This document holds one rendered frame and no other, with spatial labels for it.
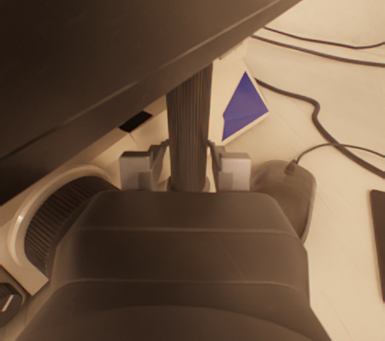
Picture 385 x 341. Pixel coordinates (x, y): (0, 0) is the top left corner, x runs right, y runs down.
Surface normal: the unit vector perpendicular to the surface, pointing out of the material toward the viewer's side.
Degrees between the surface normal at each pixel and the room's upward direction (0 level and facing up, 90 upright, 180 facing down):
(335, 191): 0
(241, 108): 48
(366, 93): 0
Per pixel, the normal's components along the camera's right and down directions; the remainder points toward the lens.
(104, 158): 0.67, -0.15
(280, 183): 0.06, -0.84
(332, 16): -0.56, 0.55
